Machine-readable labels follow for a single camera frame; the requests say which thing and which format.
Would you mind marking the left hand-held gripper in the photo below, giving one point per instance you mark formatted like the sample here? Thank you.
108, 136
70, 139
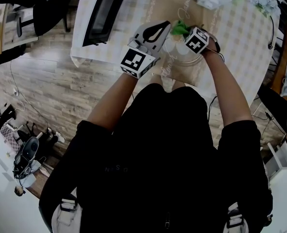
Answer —
148, 42

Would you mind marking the white open box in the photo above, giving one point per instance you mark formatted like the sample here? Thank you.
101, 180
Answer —
279, 156

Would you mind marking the white shoulder harness pad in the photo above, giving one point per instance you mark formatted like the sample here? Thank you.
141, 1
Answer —
65, 215
236, 218

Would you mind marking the person's right forearm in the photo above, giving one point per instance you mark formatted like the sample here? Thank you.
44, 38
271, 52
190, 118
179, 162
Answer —
227, 88

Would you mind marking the orange wooden chair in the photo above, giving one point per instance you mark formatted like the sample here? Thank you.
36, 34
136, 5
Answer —
282, 64

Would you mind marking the beige checkered tablecloth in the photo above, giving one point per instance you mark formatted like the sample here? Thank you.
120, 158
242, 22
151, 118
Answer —
235, 47

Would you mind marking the white shoes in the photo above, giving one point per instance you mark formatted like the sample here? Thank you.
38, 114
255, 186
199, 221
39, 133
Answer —
57, 135

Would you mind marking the person's black shirt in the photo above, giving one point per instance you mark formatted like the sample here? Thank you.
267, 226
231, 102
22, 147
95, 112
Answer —
157, 159

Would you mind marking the black office chair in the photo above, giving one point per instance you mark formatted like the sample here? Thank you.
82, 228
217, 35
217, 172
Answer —
48, 11

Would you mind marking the black desk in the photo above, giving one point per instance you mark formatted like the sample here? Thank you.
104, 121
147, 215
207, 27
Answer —
274, 105

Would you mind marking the black grey wheeled device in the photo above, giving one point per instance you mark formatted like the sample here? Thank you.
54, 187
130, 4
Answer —
28, 152

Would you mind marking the pale blue artificial flowers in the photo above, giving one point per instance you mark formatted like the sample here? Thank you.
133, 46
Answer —
264, 1

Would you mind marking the small white packet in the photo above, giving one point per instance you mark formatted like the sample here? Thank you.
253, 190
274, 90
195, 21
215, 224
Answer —
207, 2

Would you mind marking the white microwave oven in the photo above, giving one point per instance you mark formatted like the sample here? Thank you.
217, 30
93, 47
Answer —
102, 16

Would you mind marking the person's left forearm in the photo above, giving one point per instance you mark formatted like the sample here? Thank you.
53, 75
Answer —
113, 101

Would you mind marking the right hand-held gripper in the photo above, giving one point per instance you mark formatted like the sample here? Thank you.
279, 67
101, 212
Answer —
197, 40

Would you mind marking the green cloth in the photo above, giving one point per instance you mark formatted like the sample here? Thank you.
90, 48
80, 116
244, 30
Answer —
179, 29

